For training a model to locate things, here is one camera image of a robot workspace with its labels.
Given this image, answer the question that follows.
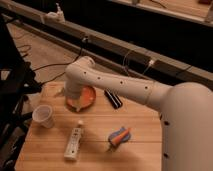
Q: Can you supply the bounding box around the white object on rail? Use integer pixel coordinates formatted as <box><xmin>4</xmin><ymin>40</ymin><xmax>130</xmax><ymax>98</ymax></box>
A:
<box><xmin>46</xmin><ymin>4</ymin><xmax>65</xmax><ymax>22</ymax></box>

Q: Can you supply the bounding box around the orange ceramic bowl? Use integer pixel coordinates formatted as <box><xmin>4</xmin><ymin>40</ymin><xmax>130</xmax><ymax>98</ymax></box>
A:
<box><xmin>65</xmin><ymin>85</ymin><xmax>97</xmax><ymax>110</ymax></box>

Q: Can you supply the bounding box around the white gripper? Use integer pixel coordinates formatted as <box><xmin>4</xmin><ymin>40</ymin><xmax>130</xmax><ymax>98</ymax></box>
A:
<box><xmin>66</xmin><ymin>98</ymin><xmax>87</xmax><ymax>112</ymax></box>

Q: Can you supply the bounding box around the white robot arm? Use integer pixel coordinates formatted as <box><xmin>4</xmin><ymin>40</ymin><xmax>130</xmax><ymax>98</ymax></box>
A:
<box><xmin>65</xmin><ymin>56</ymin><xmax>213</xmax><ymax>171</ymax></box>

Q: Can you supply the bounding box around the black chair frame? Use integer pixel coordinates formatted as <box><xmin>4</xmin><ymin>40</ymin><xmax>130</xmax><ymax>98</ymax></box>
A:
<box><xmin>0</xmin><ymin>13</ymin><xmax>41</xmax><ymax>171</ymax></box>

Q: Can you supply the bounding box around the black rectangular box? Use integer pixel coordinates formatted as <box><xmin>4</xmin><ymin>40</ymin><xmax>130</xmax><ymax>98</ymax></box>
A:
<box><xmin>104</xmin><ymin>90</ymin><xmax>123</xmax><ymax>109</ymax></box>

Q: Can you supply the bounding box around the black cable on carpet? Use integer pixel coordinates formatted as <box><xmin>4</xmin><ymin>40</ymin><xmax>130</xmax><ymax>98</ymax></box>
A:
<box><xmin>32</xmin><ymin>39</ymin><xmax>88</xmax><ymax>85</ymax></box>

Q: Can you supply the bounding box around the white game remote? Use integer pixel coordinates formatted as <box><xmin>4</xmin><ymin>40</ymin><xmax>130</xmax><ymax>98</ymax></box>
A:
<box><xmin>64</xmin><ymin>120</ymin><xmax>83</xmax><ymax>161</ymax></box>

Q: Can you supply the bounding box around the grey metal rail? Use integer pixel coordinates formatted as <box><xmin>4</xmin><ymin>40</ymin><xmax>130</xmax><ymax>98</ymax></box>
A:
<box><xmin>0</xmin><ymin>0</ymin><xmax>213</xmax><ymax>90</ymax></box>

